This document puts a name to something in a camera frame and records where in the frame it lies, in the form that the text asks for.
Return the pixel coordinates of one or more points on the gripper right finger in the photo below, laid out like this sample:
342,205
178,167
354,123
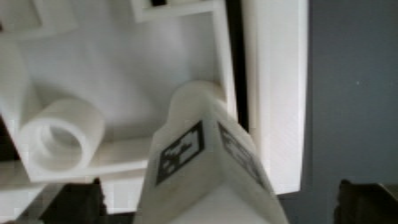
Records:
367,203

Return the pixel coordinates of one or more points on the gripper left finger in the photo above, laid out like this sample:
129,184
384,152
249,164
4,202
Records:
77,207

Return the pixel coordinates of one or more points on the white chair leg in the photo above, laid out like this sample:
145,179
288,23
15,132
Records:
207,186

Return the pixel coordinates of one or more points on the white chair seat part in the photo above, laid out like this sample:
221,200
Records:
97,57

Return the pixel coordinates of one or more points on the white right fence rail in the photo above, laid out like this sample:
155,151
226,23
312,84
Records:
276,24

